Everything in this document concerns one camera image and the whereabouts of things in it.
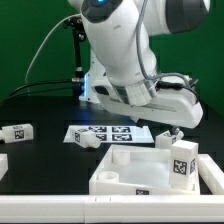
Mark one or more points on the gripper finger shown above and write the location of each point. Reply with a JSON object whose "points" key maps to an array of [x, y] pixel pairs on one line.
{"points": [[141, 122], [176, 130]]}

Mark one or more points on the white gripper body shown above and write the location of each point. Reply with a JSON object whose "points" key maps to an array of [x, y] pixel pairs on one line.
{"points": [[169, 106]]}

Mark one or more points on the white square table top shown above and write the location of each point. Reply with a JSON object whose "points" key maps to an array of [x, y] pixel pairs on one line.
{"points": [[132, 170]]}

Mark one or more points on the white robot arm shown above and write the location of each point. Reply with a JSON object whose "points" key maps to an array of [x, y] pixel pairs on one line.
{"points": [[118, 32]]}

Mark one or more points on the white left obstacle block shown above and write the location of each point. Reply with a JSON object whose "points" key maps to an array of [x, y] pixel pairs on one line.
{"points": [[3, 165]]}

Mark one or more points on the white marker base plate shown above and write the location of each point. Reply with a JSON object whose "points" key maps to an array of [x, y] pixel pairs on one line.
{"points": [[115, 134]]}

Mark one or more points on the white right obstacle rail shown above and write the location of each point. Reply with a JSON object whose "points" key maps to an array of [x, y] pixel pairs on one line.
{"points": [[212, 175]]}

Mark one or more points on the white obstacle rail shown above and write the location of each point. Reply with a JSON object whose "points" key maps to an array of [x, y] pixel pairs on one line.
{"points": [[112, 209], [212, 175]]}

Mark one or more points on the black camera stand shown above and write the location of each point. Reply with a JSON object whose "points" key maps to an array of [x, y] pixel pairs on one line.
{"points": [[79, 36]]}

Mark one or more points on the white front obstacle rail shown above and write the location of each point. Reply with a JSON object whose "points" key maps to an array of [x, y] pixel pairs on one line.
{"points": [[112, 209]]}

